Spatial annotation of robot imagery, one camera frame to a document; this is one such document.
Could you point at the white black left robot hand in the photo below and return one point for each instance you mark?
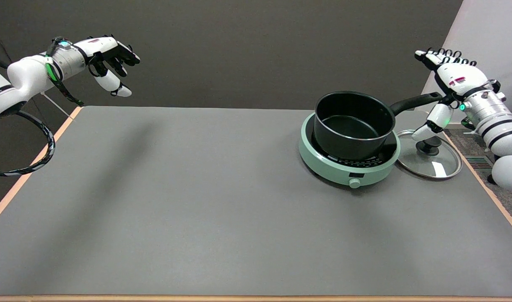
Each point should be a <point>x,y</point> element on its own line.
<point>107,47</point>

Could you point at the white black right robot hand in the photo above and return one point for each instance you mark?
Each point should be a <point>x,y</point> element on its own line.
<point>459,77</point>

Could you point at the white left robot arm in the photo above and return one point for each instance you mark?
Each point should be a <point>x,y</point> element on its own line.
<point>27,75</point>

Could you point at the grey floor vent grille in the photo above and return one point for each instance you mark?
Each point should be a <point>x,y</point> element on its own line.
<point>478,162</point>

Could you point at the glass lid with black knob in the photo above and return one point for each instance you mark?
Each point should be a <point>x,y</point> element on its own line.
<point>442,163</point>

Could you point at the mint green induction cooker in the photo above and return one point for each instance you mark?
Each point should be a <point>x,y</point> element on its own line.
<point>335,167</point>

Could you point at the grey table mat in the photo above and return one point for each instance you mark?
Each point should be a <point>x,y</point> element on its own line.
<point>197,201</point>

